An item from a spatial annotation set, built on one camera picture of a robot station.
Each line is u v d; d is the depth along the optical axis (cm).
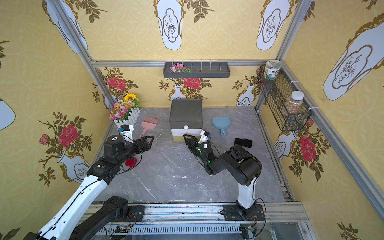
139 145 66
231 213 73
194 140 81
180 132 93
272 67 84
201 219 73
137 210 75
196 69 92
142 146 66
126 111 100
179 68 88
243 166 51
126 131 65
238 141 103
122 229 73
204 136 85
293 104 65
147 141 67
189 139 85
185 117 87
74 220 43
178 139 98
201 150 71
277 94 98
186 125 88
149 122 113
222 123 113
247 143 101
